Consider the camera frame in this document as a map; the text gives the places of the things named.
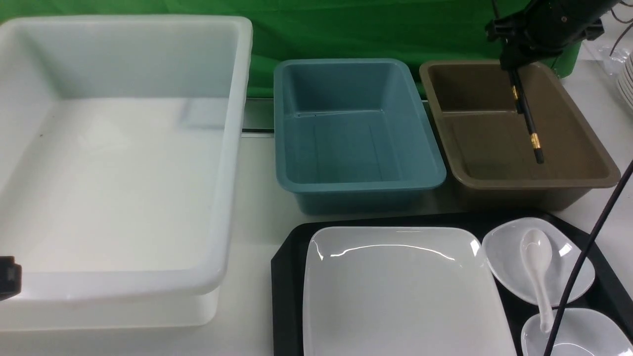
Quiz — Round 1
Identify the white bowl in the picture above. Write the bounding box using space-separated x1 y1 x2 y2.
521 308 633 356
482 217 581 308

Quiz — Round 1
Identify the clear plastic wrap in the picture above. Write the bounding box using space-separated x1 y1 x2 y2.
597 45 632 77

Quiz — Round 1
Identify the black chopstick gold band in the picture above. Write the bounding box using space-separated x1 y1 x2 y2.
514 69 544 164

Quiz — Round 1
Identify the green backdrop cloth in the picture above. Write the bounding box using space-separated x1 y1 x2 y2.
0 0 582 98

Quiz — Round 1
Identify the white rectangular rice plate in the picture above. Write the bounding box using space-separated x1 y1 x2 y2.
302 226 516 356

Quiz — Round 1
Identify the black cable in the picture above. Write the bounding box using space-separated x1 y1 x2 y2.
543 161 633 356

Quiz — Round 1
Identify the teal plastic bin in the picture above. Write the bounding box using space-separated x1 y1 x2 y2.
273 58 446 216

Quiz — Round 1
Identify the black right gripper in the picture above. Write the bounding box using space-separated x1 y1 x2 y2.
485 0 620 71

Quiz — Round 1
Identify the stack of white plates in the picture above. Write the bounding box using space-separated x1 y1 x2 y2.
616 54 633 111

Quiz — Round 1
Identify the large white plastic tub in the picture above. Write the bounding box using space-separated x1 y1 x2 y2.
0 14 253 332

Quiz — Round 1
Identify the white ceramic soup spoon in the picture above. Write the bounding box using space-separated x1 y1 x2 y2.
520 228 554 333

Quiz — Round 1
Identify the brown plastic bin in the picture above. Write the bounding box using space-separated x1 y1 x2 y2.
419 60 620 211

